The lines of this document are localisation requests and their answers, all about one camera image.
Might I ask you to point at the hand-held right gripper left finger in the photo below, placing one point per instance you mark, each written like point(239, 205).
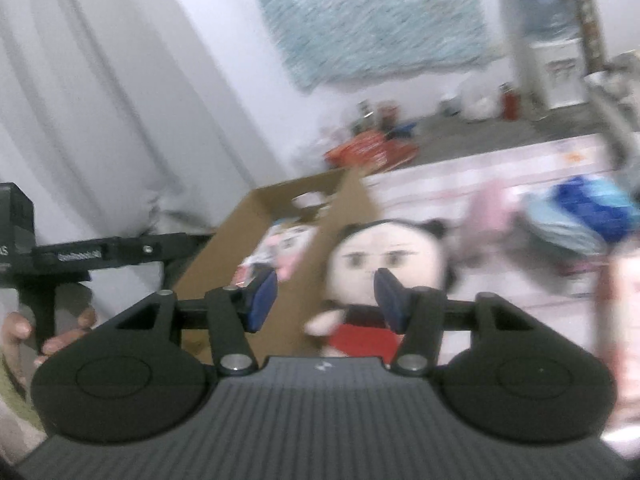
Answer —
point(262, 300)

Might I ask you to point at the brown cardboard box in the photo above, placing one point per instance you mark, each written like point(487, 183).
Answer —
point(235, 240)

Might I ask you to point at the white curtain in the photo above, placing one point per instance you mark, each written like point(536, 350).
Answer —
point(100, 110)

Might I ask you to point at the floral wall cloth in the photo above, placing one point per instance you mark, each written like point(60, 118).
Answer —
point(375, 15)

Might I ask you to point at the person's left hand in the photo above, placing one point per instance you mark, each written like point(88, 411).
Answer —
point(65, 342)

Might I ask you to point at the black-haired plush doll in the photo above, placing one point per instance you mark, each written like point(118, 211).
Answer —
point(365, 250)

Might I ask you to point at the blue striped towel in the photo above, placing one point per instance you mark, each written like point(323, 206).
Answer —
point(545, 225)

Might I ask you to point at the white water dispenser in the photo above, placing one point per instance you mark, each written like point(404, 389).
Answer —
point(560, 75)

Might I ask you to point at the pink knitted cloth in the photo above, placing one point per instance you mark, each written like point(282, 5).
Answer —
point(487, 215)

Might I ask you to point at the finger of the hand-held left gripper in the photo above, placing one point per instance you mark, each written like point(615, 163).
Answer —
point(180, 246)

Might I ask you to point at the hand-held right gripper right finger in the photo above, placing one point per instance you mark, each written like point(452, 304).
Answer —
point(387, 300)

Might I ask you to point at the white plastic bag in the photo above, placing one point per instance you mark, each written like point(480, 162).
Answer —
point(480, 102)

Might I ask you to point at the floral folded board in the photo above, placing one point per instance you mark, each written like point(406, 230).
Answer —
point(592, 20)

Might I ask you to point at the red snack bag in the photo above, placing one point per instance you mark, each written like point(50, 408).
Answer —
point(365, 150)

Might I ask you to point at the red can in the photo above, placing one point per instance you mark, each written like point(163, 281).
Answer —
point(509, 102)

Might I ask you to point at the white container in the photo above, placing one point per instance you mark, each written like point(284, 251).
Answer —
point(450, 106)

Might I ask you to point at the dark glass bottle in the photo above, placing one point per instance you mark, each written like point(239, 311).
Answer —
point(364, 117)

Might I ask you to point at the blue white tissue packet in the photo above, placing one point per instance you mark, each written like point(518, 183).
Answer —
point(595, 205)

